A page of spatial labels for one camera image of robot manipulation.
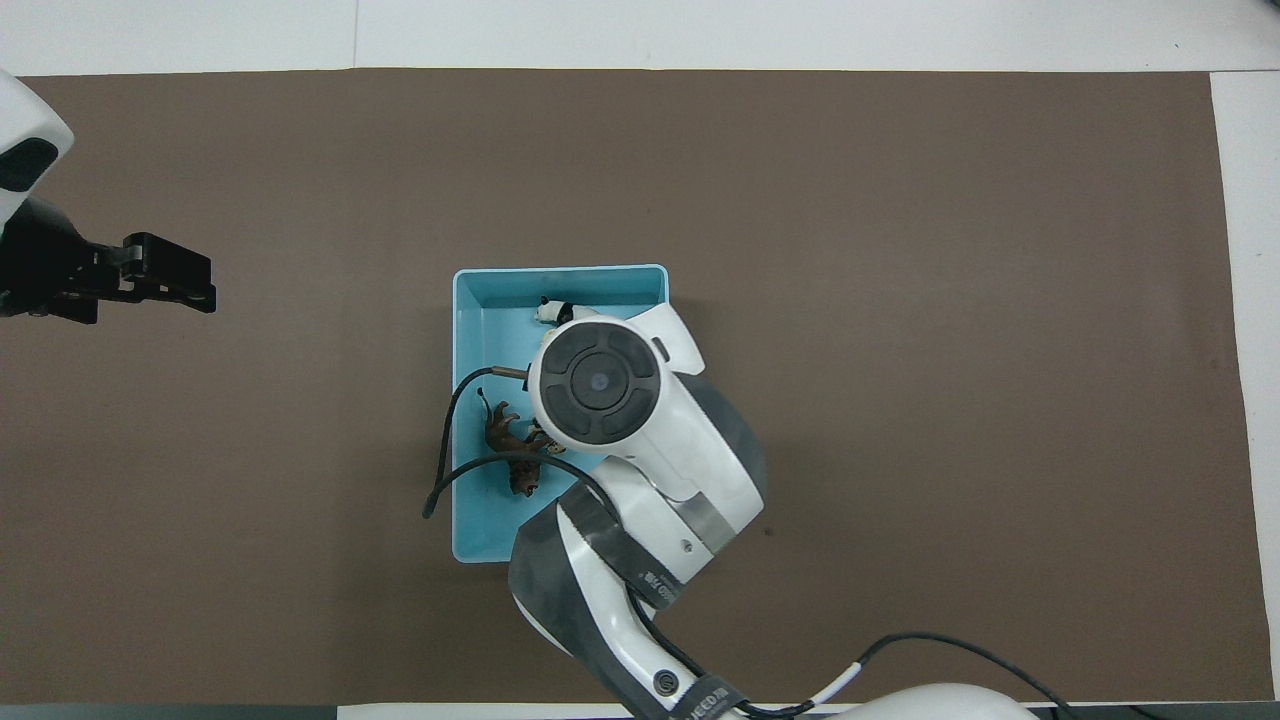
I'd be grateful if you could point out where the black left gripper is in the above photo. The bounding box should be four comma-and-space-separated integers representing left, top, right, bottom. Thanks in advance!
0, 195, 218, 323

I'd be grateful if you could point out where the brown lion toy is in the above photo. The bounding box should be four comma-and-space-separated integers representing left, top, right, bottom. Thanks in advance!
480, 395, 553, 498

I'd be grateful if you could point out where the black and white panda toy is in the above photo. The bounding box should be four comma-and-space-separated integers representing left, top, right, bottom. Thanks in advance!
535, 297, 601, 327

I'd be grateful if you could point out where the light blue plastic storage box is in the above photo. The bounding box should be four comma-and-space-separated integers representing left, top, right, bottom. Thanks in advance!
452, 263, 669, 564

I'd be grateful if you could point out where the brown table mat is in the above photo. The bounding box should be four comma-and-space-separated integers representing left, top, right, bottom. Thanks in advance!
0, 68, 1276, 706

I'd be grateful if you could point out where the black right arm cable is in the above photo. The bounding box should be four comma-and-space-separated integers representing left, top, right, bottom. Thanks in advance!
422, 365, 1081, 720

